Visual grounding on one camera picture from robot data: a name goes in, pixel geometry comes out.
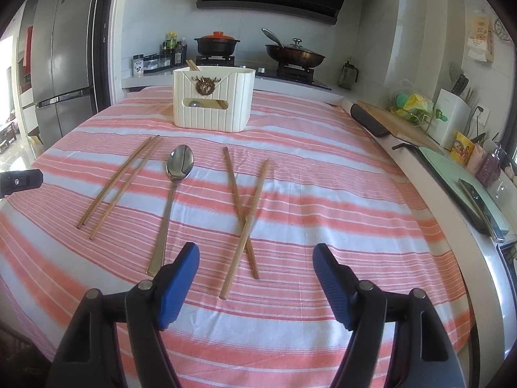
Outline yellow green plastic bags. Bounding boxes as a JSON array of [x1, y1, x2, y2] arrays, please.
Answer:
[[387, 92, 436, 124]]

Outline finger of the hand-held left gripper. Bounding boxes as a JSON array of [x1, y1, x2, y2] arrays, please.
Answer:
[[0, 169, 44, 200]]

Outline group of sauce bottles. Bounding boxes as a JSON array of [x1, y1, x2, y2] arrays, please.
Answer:
[[161, 30, 187, 67]]

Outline yellow packet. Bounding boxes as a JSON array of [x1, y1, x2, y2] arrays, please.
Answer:
[[449, 131, 476, 165]]

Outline black smartphone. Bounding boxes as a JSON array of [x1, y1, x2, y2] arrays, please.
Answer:
[[458, 177, 506, 240]]

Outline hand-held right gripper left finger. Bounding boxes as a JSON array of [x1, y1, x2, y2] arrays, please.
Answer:
[[50, 242, 201, 388]]

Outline kitchen sink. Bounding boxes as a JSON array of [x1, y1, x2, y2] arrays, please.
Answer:
[[491, 226, 517, 275]]

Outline wire wall hook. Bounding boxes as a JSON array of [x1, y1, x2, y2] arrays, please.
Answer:
[[490, 19, 510, 42]]

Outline white knife block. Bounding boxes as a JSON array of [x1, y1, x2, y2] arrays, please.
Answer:
[[427, 88, 472, 150]]

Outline gold handled steel spoon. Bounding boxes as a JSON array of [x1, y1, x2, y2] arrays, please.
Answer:
[[146, 144, 195, 278]]

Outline black door frame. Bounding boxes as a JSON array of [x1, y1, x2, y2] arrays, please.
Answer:
[[86, 0, 119, 114]]

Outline purple bottle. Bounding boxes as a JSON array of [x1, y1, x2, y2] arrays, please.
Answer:
[[476, 141, 506, 189]]

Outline cream ribbed utensil holder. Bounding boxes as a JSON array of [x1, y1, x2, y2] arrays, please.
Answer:
[[172, 66, 256, 134]]

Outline wooden cutting board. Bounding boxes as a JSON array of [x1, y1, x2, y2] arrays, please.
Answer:
[[356, 100, 446, 156]]

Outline grey refrigerator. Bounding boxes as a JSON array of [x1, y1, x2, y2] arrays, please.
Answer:
[[18, 0, 102, 143]]

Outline black gas stove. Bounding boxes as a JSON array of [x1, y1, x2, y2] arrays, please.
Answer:
[[195, 54, 332, 92]]

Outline wall hanging calendar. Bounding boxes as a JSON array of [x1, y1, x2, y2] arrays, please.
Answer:
[[468, 12, 496, 64]]

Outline black handled knives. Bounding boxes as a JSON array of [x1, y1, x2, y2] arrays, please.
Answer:
[[449, 66, 470, 96]]

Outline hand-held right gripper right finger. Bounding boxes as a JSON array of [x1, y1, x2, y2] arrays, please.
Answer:
[[312, 242, 469, 388]]

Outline metal ladle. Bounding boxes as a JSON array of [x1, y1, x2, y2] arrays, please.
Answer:
[[261, 28, 284, 48]]

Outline dark glass pitcher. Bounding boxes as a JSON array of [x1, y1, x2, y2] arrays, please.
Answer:
[[339, 60, 360, 91]]

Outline pink white striped tablecloth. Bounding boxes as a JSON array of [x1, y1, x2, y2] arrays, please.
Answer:
[[0, 86, 480, 388]]

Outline black pot with orange lid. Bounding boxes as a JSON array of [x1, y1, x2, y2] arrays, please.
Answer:
[[193, 31, 242, 58]]

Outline white wall socket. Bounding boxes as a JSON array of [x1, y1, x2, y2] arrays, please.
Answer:
[[470, 104, 484, 137]]

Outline spice jar rack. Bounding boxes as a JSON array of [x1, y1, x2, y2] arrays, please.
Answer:
[[132, 53, 175, 77]]

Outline pink packet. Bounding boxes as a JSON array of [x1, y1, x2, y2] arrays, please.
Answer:
[[468, 143, 486, 175]]

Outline red hanging cloth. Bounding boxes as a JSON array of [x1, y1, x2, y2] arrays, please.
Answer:
[[21, 26, 34, 68]]

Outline wok with glass lid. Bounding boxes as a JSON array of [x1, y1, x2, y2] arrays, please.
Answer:
[[264, 37, 326, 70]]

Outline green cutting board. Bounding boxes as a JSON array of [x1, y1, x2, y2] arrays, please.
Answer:
[[391, 141, 510, 238]]

